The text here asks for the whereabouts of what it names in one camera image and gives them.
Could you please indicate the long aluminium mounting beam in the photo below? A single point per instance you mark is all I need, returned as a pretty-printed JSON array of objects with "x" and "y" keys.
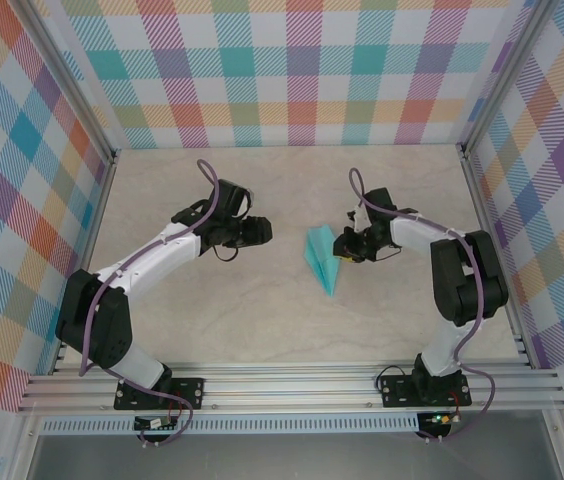
[{"x": 287, "y": 390}]

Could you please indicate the aluminium side rail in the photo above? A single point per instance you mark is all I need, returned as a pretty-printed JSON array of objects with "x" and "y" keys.
[
  {"x": 479, "y": 200},
  {"x": 88, "y": 225}
]

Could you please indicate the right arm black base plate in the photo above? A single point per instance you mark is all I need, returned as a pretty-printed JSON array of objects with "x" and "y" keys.
[{"x": 392, "y": 395}]

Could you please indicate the teal paper sheet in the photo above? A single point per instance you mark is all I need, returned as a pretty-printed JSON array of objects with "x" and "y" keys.
[{"x": 319, "y": 250}]

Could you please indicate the aluminium frame post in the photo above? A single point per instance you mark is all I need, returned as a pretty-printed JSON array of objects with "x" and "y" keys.
[
  {"x": 78, "y": 85},
  {"x": 496, "y": 85}
]

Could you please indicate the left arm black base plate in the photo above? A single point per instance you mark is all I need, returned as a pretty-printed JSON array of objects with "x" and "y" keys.
[{"x": 127, "y": 397}]

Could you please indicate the aluminium frame leg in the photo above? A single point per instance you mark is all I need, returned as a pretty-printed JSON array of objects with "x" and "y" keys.
[
  {"x": 562, "y": 450},
  {"x": 24, "y": 450}
]

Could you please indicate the small black circuit board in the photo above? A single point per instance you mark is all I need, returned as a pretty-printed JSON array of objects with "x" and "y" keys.
[{"x": 154, "y": 424}]

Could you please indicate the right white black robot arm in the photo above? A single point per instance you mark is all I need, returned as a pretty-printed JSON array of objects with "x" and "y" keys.
[{"x": 439, "y": 350}]

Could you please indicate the circuit board with green light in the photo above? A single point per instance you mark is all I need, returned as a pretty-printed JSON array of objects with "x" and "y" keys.
[{"x": 439, "y": 419}]

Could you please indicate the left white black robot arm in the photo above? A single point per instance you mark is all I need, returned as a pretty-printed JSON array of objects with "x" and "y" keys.
[{"x": 162, "y": 250}]

